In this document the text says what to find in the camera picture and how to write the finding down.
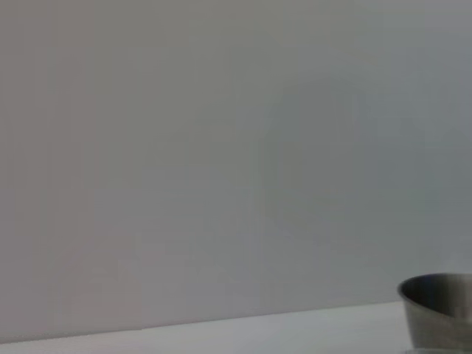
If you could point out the large stainless steel bowl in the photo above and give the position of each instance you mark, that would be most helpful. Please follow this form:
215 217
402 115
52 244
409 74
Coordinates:
439 317

